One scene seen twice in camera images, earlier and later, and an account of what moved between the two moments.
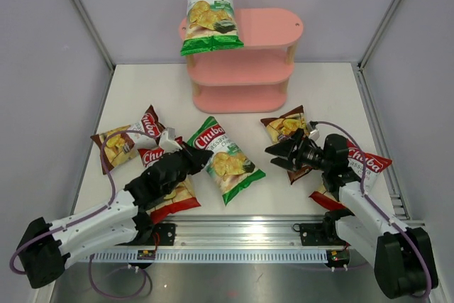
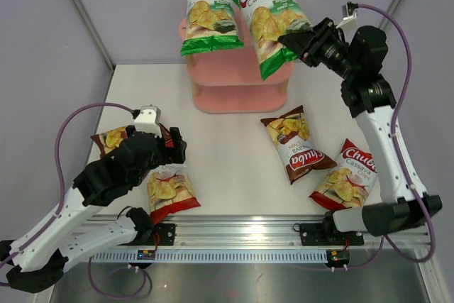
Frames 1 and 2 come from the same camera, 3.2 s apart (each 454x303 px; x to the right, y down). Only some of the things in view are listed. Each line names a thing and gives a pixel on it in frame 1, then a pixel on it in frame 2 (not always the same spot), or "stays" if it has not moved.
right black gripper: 285,147 -> 308,45
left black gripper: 197,157 -> 175,154
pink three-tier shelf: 251,79 stays
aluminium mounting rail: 237,235 stays
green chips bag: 211,19 stays
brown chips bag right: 284,128 stays
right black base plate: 320,234 stays
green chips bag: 230,169 -> 271,10
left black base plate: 156,235 stays
